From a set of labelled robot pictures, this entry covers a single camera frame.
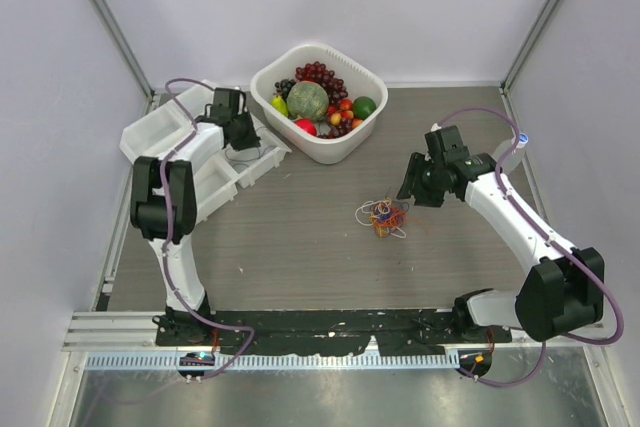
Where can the white fruit basket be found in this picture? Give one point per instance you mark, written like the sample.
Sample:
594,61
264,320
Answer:
359,81

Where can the green melon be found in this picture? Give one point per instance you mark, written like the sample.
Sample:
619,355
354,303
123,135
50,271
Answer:
307,100

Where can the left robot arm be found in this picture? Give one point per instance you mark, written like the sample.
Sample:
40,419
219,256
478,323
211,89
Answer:
165,208

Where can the red apple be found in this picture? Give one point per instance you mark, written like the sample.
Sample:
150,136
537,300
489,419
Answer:
307,126

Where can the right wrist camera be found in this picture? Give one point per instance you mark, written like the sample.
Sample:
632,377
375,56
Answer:
445,146

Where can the cherries cluster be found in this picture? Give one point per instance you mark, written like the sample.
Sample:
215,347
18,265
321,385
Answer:
339,120

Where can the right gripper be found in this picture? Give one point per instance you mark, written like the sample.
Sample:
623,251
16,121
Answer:
412,184

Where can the white compartment tray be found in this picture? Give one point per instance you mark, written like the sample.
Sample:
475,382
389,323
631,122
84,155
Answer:
218,170

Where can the slotted cable duct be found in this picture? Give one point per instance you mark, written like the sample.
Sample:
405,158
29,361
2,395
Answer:
371,359

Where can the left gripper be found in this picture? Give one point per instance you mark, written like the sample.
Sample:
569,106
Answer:
251,141

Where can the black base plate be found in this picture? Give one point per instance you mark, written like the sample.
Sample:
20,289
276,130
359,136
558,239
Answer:
326,333

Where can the dark grapes bunch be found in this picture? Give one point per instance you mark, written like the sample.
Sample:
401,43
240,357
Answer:
283,87

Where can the yellow pear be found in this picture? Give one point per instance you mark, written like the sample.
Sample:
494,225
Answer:
280,105

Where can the green lime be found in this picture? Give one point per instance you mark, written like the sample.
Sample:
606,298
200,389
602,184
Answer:
363,107

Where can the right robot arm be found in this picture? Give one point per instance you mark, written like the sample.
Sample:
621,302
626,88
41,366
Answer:
560,292

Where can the red grapes bunch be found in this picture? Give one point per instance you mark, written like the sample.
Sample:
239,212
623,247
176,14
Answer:
319,73

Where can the clear water bottle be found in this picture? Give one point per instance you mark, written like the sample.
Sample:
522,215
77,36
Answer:
513,158

